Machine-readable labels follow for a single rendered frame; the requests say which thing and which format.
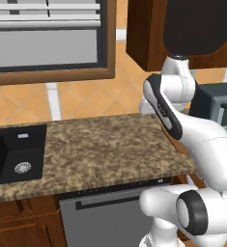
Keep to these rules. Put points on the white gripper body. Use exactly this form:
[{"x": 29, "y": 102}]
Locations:
[{"x": 146, "y": 106}]

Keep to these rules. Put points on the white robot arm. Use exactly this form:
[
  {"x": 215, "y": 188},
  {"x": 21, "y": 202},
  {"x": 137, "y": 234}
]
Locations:
[{"x": 211, "y": 151}]

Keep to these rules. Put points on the dark grey microwave oven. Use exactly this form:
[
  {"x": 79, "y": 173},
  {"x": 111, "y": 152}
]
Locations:
[{"x": 211, "y": 103}]

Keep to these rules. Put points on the dark panelled cupboard door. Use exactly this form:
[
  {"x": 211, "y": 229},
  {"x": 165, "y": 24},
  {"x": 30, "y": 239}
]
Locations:
[{"x": 198, "y": 25}]

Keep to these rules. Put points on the wooden framed window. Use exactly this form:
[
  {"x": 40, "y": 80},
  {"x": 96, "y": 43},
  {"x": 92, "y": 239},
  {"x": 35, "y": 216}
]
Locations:
[{"x": 53, "y": 75}]

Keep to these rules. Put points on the grey dishwasher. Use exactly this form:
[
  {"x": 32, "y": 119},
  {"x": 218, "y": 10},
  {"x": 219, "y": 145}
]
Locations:
[{"x": 102, "y": 225}]

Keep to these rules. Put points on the black sink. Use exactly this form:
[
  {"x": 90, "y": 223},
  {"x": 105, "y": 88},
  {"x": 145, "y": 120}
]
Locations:
[{"x": 18, "y": 154}]

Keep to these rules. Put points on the white window blinds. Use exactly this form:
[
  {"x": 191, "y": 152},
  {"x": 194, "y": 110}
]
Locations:
[{"x": 37, "y": 14}]

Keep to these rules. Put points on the brown base cupboard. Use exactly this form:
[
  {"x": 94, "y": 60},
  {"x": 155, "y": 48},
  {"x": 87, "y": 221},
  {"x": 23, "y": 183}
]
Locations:
[{"x": 24, "y": 225}]

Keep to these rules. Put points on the brown wall cupboard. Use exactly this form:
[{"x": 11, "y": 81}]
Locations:
[{"x": 137, "y": 32}]

